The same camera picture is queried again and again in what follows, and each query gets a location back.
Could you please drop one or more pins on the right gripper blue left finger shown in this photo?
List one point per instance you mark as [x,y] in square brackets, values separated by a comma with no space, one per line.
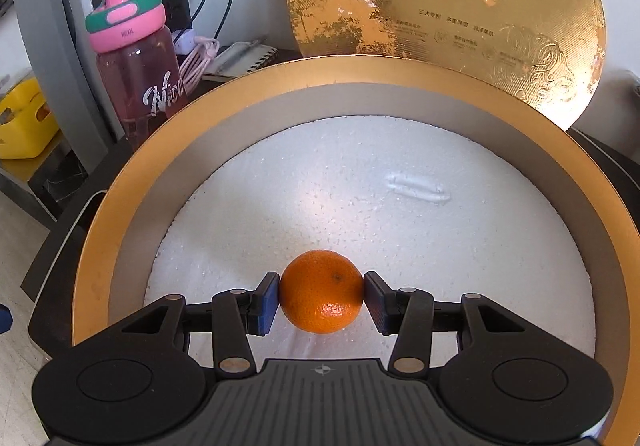
[237,314]

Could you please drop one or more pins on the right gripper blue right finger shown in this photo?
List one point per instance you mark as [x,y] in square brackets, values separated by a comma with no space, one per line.
[408,314]

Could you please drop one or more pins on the pink water bottle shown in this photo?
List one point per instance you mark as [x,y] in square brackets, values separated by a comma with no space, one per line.
[137,63]

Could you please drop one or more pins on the silver computer tower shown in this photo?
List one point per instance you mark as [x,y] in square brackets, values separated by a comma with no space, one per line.
[57,46]

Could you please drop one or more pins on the spiral notebook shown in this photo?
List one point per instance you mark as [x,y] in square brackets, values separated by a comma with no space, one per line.
[239,59]

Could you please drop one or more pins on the yellow plastic crate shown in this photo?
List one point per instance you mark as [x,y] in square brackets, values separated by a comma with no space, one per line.
[27,123]

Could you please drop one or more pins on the gold box base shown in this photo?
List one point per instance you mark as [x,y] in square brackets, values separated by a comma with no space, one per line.
[153,185]

